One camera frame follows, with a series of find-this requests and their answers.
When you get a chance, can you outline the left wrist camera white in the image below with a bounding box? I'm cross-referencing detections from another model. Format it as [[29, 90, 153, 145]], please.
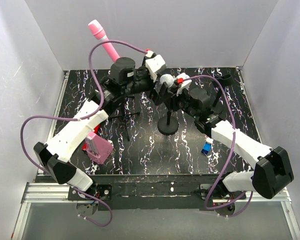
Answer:
[[143, 49, 167, 83]]

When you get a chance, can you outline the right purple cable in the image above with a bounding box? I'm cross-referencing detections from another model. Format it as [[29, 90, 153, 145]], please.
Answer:
[[182, 74, 255, 218]]

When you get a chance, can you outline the pink microphone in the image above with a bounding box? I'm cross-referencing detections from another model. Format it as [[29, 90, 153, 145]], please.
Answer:
[[88, 19, 120, 63]]

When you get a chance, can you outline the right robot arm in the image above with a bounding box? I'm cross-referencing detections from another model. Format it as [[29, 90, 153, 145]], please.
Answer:
[[171, 85, 294, 199]]

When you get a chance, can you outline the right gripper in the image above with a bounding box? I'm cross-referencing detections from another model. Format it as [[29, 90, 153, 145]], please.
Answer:
[[163, 85, 199, 120]]

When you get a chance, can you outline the pink metronome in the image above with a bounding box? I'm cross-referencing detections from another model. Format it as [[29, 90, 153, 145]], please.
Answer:
[[85, 131, 114, 165]]

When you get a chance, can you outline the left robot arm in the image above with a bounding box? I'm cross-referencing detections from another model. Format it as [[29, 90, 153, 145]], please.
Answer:
[[33, 54, 166, 200]]

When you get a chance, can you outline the blue white small toy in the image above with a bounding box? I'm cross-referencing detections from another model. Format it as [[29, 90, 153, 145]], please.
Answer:
[[201, 138, 213, 155]]

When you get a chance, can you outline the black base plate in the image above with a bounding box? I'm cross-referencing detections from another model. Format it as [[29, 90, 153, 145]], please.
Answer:
[[34, 172, 276, 212]]

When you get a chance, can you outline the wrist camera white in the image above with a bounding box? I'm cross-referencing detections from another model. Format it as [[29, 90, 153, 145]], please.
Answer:
[[175, 73, 192, 96], [143, 49, 167, 83]]

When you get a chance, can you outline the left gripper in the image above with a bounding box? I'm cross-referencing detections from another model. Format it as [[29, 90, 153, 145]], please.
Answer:
[[123, 67, 174, 106]]

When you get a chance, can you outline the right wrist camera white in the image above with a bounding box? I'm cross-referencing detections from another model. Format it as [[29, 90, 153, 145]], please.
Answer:
[[175, 73, 192, 96]]

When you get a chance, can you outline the purple cable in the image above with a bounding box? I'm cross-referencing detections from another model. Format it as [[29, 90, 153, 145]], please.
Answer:
[[20, 39, 153, 227], [182, 74, 255, 218]]

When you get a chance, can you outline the black marble mat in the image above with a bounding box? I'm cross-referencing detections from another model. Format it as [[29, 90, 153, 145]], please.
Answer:
[[70, 67, 260, 175]]

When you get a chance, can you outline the black tripod stand pink mic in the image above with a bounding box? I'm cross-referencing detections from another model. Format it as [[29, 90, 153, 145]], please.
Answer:
[[109, 95, 141, 142]]

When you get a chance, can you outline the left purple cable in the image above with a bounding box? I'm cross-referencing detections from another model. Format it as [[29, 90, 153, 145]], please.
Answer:
[[20, 39, 153, 227]]

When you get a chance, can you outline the white microphone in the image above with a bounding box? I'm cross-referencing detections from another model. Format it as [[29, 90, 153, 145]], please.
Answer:
[[154, 74, 175, 94]]

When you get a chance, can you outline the black round-base stand white mic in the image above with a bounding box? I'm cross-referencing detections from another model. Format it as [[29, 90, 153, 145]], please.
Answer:
[[157, 100, 179, 136]]

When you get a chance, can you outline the black round-base stand purple mic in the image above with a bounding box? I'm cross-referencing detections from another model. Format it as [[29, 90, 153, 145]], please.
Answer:
[[210, 74, 234, 120]]

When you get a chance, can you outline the red glitter microphone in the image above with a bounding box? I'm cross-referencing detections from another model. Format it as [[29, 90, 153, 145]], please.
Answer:
[[81, 124, 100, 152]]

